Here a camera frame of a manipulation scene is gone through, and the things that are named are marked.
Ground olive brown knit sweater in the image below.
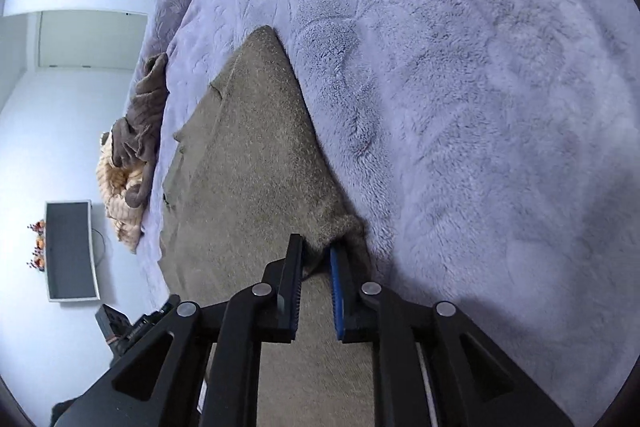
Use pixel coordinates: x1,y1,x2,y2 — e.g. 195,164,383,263
160,26,374,426

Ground orange decorations beside television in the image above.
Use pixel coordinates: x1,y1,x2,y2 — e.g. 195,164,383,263
28,220,46,272

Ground cream striped garment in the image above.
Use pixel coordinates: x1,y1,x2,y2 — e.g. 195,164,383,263
96,131,143,253

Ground grey-brown fleece garment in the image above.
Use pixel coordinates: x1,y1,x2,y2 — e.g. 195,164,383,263
112,53,169,208

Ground lavender embossed bed blanket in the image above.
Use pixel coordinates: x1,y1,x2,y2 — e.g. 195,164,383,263
142,0,639,426

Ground wall mounted television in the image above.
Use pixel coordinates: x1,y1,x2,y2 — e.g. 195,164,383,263
44,200,100,303

